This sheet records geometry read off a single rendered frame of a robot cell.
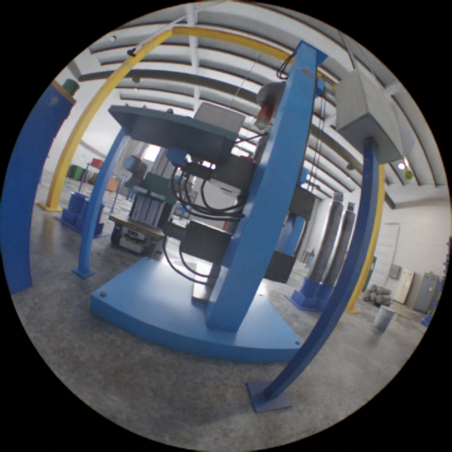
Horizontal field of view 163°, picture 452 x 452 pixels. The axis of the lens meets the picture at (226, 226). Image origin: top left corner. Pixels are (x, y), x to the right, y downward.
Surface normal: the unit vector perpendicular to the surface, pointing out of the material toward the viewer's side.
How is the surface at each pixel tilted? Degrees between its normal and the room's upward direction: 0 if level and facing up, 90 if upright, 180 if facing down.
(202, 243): 90
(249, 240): 90
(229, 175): 90
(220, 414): 0
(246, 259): 90
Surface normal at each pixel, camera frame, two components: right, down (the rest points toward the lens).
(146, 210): 0.22, 0.08
